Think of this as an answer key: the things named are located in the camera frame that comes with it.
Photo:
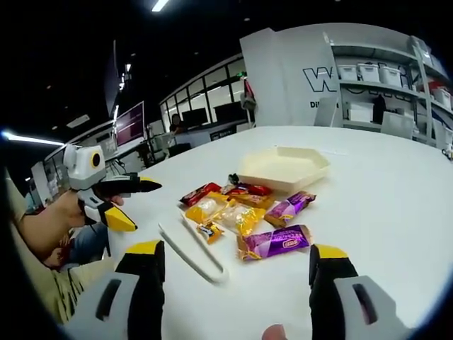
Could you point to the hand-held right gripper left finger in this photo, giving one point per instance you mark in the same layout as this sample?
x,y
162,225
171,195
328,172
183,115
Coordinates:
x,y
141,283

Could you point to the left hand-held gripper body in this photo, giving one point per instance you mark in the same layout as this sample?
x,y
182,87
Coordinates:
x,y
85,170

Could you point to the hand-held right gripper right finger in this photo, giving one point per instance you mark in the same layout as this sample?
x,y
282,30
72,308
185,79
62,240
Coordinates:
x,y
339,294

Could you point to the white food tongs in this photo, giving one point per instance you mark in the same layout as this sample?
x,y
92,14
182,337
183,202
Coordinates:
x,y
194,248

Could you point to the red snack bar packet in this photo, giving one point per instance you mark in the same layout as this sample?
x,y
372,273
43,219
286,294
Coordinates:
x,y
247,191
200,194

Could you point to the yellow bread snack packet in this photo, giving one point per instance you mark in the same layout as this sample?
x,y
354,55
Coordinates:
x,y
244,216
207,207

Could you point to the purple wafer snack packet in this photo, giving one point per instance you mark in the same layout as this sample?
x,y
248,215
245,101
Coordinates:
x,y
288,209
272,242

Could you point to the small orange candy packet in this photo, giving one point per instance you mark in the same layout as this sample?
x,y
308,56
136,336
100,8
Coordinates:
x,y
209,231

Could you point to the small dark candy packet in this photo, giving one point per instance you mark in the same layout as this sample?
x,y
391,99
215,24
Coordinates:
x,y
233,178

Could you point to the cream hexagonal food container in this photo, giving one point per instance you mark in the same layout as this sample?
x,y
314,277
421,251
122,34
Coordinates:
x,y
283,166

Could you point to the person's left hand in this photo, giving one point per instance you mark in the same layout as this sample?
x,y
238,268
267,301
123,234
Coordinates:
x,y
74,209

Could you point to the person's right hand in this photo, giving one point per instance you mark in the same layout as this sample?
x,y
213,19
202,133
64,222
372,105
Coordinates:
x,y
275,333

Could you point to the person's legs in jeans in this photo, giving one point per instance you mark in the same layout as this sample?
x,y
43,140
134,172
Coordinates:
x,y
86,244

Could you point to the ceiling light strip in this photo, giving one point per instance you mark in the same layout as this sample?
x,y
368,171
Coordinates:
x,y
32,139

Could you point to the purple display screen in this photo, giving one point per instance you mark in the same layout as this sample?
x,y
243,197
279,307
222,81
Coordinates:
x,y
130,124

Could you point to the black computer monitor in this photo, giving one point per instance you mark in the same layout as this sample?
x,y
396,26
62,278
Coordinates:
x,y
228,112
194,117

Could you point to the beige clothing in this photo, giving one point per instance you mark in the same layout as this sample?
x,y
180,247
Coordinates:
x,y
46,283

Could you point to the grey storage shelf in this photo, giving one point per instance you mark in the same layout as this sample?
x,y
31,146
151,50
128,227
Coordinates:
x,y
393,85

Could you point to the white storage bin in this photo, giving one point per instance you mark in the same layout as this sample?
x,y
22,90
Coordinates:
x,y
389,75
346,72
368,72

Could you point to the white printed partition wall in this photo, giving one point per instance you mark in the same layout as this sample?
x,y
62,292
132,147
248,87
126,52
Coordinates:
x,y
286,78

